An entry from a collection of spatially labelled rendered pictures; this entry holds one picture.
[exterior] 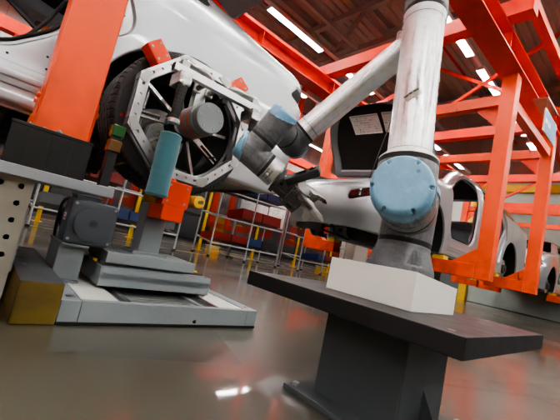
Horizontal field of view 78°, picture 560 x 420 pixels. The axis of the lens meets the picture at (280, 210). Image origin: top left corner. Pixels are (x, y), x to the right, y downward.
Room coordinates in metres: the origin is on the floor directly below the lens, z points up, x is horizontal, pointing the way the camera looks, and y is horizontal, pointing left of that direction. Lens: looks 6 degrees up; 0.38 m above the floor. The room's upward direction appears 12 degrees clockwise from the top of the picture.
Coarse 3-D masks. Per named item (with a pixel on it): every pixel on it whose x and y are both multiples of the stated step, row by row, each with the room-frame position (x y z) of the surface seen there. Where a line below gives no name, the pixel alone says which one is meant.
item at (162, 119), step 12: (168, 84) 1.72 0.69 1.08; (192, 84) 1.67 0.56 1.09; (156, 96) 1.51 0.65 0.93; (216, 96) 1.67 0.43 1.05; (168, 108) 1.54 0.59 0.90; (156, 120) 1.52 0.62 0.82; (228, 120) 1.72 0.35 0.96; (216, 132) 1.83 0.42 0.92; (228, 132) 1.74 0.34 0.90; (216, 144) 1.83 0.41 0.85; (228, 144) 1.74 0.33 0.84; (204, 156) 1.70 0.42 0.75; (216, 156) 1.79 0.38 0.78; (192, 168) 1.88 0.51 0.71; (204, 168) 1.76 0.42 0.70
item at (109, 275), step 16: (96, 272) 1.43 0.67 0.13; (112, 272) 1.43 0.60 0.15; (128, 272) 1.47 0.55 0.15; (144, 272) 1.51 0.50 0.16; (160, 272) 1.61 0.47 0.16; (176, 272) 1.68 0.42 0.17; (144, 288) 1.52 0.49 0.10; (160, 288) 1.56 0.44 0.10; (176, 288) 1.61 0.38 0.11; (192, 288) 1.67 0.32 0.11; (208, 288) 1.72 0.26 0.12
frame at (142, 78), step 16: (160, 64) 1.39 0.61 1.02; (144, 80) 1.36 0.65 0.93; (224, 80) 1.58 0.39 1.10; (144, 96) 1.37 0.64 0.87; (128, 112) 1.38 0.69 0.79; (240, 112) 1.66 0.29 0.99; (128, 128) 1.37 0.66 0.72; (240, 128) 1.68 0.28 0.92; (144, 144) 1.40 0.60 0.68; (144, 160) 1.46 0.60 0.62; (176, 176) 1.52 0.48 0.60; (192, 176) 1.56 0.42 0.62; (208, 176) 1.61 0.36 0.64
